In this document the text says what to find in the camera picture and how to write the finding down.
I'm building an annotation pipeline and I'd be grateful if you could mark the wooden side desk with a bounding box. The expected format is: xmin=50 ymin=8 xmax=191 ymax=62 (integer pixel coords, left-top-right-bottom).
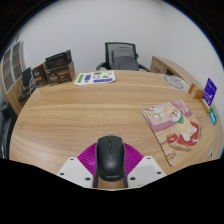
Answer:
xmin=149 ymin=55 xmax=201 ymax=89

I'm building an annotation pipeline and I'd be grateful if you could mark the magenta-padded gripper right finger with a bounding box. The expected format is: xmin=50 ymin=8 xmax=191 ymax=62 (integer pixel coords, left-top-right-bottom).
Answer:
xmin=123 ymin=142 xmax=167 ymax=189

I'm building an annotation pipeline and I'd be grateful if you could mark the blue small package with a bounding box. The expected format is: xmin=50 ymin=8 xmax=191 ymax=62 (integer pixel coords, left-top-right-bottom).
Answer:
xmin=208 ymin=111 xmax=218 ymax=126

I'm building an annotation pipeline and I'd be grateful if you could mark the black mesh office chair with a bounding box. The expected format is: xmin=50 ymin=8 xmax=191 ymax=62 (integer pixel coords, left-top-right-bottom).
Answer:
xmin=95 ymin=41 xmax=151 ymax=72

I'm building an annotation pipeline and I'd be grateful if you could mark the black open box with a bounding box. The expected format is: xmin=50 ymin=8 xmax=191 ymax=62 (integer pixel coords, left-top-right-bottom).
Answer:
xmin=44 ymin=49 xmax=73 ymax=70

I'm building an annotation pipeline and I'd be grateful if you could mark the small black chair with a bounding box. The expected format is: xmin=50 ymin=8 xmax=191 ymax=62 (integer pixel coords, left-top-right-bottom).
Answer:
xmin=18 ymin=67 xmax=38 ymax=103

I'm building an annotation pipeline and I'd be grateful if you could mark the white printed paper sheet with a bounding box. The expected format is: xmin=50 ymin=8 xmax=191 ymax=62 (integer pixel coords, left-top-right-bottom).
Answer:
xmin=73 ymin=70 xmax=116 ymax=86

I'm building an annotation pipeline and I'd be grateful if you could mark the large brown cardboard box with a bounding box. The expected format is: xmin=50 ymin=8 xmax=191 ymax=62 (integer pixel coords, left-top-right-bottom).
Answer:
xmin=43 ymin=60 xmax=76 ymax=87

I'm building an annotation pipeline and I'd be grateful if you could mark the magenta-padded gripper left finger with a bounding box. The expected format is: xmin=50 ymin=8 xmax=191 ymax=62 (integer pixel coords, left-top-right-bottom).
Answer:
xmin=56 ymin=141 xmax=100 ymax=189

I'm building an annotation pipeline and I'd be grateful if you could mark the purple card package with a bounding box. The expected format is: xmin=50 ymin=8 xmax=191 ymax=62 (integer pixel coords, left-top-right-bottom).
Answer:
xmin=202 ymin=77 xmax=218 ymax=107

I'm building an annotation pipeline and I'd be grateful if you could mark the small brown cardboard box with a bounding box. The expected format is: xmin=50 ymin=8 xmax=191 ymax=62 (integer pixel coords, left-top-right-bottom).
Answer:
xmin=32 ymin=63 xmax=49 ymax=88

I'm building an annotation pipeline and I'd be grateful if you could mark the dark office chair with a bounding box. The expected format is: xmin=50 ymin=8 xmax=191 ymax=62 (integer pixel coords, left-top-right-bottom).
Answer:
xmin=0 ymin=103 xmax=18 ymax=159

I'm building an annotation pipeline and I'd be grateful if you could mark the orange-brown small box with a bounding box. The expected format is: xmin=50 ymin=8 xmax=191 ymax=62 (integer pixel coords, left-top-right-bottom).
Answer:
xmin=188 ymin=83 xmax=206 ymax=100

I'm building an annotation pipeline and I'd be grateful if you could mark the cartoon dog print mouse pad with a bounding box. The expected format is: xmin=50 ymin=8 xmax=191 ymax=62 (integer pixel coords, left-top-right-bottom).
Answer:
xmin=142 ymin=99 xmax=202 ymax=168

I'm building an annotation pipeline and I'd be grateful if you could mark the wooden shelf unit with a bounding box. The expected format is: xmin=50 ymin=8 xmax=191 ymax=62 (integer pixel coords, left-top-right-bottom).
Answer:
xmin=0 ymin=40 xmax=26 ymax=116

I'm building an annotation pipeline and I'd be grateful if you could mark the black computer mouse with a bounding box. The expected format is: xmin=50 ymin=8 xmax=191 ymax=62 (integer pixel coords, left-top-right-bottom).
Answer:
xmin=94 ymin=134 xmax=127 ymax=183

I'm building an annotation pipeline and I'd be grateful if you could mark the green small package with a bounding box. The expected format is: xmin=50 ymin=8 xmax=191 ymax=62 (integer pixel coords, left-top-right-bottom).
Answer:
xmin=210 ymin=105 xmax=219 ymax=122

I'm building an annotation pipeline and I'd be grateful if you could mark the grey backpack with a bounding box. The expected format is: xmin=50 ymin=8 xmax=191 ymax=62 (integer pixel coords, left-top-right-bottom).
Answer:
xmin=110 ymin=47 xmax=140 ymax=72

